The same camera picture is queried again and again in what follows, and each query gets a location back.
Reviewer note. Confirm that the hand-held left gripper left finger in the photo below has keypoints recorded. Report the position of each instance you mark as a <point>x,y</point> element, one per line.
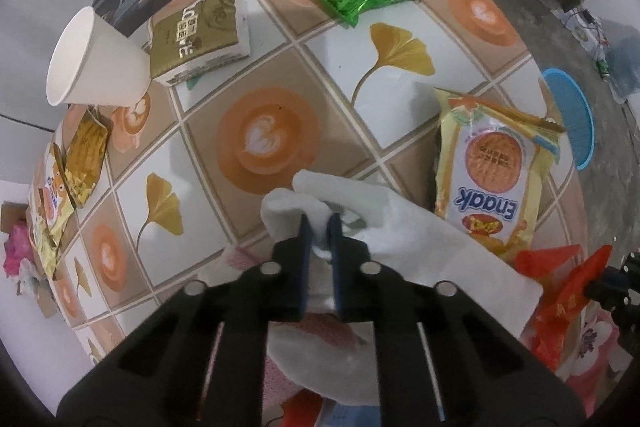
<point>302,267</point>

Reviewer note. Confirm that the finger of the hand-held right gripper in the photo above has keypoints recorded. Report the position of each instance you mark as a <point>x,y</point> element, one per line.
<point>612,287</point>

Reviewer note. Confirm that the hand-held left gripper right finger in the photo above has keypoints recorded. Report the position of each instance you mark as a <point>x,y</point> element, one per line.
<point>335,267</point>

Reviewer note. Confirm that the red wrapper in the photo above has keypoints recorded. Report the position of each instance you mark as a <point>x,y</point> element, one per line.
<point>565,302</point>

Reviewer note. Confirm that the white tissue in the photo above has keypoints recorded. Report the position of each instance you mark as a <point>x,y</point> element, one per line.
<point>400,227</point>

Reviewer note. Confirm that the blue plastic bin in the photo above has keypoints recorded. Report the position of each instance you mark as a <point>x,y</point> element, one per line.
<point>570,107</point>

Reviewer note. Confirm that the pink floral cloth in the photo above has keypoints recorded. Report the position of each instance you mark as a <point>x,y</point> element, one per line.
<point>595,342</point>

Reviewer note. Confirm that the yellow biscuit packet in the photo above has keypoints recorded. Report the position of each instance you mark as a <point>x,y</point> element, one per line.
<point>490,167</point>

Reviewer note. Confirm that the tile print tablecloth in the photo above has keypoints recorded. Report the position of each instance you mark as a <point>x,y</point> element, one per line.
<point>330,72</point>

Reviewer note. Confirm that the small green bottle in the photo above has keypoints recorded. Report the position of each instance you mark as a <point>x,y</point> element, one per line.
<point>603,69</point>

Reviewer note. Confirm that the small gold foil packet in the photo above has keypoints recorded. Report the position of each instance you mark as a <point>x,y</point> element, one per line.
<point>85,157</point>

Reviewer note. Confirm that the gold tissue pack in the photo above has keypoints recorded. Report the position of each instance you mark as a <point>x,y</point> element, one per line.
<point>195,37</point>

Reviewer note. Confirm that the yellow printed snack packet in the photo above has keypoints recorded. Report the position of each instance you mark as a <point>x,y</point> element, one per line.
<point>47,207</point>

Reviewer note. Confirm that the pink flower item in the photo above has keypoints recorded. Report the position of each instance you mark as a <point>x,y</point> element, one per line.
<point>17,249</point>

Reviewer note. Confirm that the white paper cup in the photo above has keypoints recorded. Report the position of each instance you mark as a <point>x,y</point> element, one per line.
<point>95,62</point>

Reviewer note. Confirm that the cardboard box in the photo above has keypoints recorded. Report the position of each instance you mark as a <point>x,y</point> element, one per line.
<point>12,212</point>

